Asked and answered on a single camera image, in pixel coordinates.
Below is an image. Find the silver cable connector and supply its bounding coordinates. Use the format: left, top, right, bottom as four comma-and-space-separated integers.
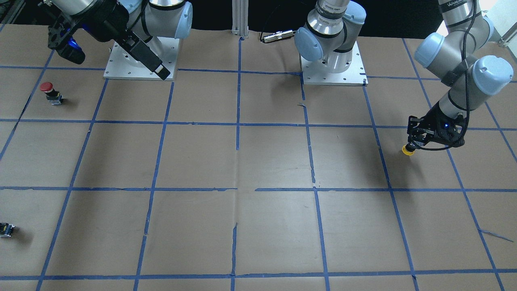
260, 30, 296, 44

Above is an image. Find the aluminium frame post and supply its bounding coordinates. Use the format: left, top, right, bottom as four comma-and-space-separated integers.
231, 0, 249, 38

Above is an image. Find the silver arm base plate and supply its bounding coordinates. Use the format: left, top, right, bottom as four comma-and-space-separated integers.
300, 42, 369, 86
103, 37, 180, 81

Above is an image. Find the green push button switch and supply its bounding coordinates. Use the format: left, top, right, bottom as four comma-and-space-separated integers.
0, 222, 15, 238

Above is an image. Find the red push button switch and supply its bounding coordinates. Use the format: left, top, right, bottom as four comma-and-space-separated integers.
39, 82, 63, 105

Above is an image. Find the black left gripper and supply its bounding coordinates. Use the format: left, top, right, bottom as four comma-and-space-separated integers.
407, 103, 466, 148

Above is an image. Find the yellow push button switch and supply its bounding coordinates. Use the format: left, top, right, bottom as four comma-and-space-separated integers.
402, 144, 416, 156

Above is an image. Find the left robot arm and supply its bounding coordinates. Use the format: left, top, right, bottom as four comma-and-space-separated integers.
294, 0, 513, 156

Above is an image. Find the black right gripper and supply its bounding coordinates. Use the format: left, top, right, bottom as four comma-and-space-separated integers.
48, 0, 170, 80

